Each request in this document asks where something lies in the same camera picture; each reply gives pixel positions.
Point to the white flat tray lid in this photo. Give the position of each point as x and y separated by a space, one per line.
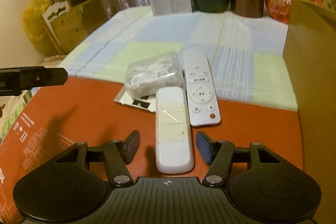
146 103

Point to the clear box of floss picks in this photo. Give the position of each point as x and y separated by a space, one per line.
147 76

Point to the yellow plastic bag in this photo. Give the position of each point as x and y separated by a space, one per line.
33 27

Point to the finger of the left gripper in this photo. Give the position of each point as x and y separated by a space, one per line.
15 80

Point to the cardboard boxes on floor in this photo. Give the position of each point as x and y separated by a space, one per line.
68 26

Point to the open cardboard box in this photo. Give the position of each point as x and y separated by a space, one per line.
309 54

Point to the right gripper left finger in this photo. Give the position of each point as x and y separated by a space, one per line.
118 154

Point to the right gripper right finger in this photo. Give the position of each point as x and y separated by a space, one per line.
218 155

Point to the white remote with buttons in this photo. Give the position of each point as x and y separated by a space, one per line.
201 95

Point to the white plain remote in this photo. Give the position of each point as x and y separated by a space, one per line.
173 141

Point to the checkered pastel tablecloth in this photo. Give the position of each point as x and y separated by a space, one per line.
245 55

